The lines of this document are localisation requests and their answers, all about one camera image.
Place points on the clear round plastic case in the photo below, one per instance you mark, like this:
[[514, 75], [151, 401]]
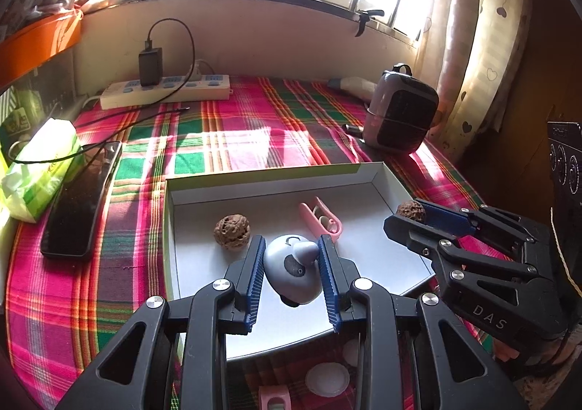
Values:
[[327, 379]]

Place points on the pink plaid cloth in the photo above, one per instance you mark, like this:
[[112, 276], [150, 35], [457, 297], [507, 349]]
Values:
[[273, 142]]

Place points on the heart print curtain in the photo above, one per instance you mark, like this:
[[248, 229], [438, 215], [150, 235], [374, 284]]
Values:
[[491, 28]]

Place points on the white cardboard box tray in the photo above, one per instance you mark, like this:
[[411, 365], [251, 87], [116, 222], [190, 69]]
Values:
[[363, 219]]

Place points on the panda-shaped round gadget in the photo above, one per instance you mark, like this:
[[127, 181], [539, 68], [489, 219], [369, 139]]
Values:
[[291, 269]]

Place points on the small black cylinder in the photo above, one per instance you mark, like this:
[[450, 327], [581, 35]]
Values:
[[352, 128]]

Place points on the black smartphone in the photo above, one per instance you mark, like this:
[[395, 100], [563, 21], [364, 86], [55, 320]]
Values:
[[77, 205]]

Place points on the white power strip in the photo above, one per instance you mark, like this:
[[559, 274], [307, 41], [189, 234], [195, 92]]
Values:
[[163, 91]]

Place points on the person's right hand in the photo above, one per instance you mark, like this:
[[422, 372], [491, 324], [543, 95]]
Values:
[[505, 348]]

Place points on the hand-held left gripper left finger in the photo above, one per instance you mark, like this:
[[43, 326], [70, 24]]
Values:
[[254, 283]]

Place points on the brown wrinkled walnut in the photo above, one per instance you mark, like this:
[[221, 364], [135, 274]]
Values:
[[410, 210], [233, 233]]

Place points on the black clip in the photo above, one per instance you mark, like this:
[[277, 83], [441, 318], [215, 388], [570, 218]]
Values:
[[366, 19]]

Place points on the white plug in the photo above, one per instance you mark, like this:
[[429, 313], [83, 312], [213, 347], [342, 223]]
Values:
[[196, 69]]

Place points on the small grey space heater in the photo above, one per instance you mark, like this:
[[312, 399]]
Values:
[[402, 112]]

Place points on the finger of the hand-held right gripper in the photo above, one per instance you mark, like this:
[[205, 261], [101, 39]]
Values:
[[448, 218], [411, 235]]

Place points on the black charger plug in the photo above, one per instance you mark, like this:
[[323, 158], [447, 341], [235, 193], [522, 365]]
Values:
[[150, 67]]

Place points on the white device with blue tip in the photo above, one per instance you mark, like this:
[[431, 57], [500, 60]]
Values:
[[352, 85]]

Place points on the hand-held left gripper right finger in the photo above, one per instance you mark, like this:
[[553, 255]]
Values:
[[329, 283]]

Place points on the green printed box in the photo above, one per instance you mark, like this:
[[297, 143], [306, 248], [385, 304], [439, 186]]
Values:
[[16, 114]]

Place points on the small white round object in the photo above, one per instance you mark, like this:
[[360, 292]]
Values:
[[352, 352]]

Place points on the orange box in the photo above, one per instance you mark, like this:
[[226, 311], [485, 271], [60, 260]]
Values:
[[36, 44]]

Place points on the pink rectangular case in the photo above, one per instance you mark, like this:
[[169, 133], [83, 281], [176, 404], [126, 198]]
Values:
[[274, 398]]

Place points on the green tissue pack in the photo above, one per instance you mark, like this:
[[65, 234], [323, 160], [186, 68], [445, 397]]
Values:
[[38, 164]]

